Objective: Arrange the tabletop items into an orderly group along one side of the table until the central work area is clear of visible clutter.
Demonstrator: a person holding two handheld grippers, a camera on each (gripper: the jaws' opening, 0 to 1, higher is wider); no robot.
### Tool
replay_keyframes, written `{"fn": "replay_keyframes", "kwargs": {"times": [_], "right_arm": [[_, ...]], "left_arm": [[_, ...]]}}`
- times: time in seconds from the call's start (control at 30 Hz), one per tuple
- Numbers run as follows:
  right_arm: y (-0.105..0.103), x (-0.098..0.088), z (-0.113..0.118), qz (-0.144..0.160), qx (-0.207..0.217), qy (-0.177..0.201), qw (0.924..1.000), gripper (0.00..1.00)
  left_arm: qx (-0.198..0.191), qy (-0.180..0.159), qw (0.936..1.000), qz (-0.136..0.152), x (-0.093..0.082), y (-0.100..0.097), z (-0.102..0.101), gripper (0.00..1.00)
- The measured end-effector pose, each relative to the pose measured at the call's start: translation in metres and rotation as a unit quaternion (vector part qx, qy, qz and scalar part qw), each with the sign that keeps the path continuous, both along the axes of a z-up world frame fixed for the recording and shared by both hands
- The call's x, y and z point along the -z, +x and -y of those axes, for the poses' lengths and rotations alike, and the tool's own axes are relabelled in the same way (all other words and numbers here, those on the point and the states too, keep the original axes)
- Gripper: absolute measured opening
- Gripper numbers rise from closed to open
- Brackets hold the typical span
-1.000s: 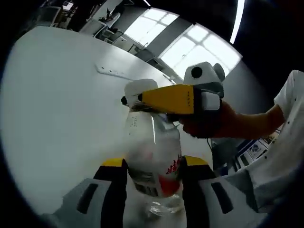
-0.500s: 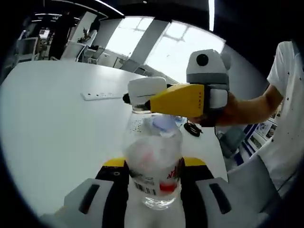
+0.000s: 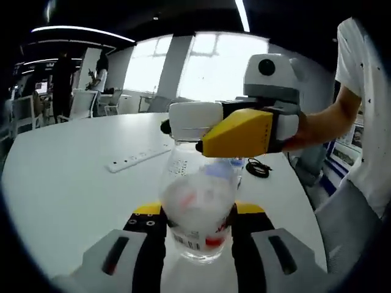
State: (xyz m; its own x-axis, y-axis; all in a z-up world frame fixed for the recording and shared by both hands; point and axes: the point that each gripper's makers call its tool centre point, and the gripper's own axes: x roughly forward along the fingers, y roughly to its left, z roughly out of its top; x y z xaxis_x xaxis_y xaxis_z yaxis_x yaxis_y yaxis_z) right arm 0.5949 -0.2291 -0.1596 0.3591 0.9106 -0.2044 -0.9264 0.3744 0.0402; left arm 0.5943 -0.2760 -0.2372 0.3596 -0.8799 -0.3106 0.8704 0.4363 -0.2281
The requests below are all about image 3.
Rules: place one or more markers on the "wall poster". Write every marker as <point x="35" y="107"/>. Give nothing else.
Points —
<point x="358" y="135"/>
<point x="342" y="158"/>

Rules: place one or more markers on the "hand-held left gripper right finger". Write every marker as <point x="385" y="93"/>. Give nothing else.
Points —
<point x="250" y="244"/>

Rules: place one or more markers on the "person's right hand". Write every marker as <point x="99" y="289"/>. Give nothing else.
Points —
<point x="304" y="131"/>

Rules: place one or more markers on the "clear plastic bottle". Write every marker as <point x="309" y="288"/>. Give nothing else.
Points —
<point x="195" y="219"/>

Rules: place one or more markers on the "grey office chair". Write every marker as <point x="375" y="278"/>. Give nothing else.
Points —
<point x="310" y="164"/>
<point x="155" y="105"/>

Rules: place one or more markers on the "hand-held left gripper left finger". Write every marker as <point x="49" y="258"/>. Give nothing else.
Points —
<point x="146" y="244"/>

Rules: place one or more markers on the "white power strip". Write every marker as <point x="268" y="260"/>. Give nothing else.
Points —
<point x="134" y="159"/>

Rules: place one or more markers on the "white table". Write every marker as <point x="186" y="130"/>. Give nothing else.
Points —
<point x="76" y="183"/>

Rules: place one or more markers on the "person in white shirt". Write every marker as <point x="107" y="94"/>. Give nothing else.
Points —
<point x="363" y="91"/>

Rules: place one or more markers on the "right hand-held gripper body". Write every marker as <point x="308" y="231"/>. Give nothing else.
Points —
<point x="275" y="79"/>

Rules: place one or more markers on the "white office chair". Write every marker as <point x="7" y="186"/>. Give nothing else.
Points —
<point x="24" y="111"/>
<point x="84" y="103"/>
<point x="114" y="99"/>

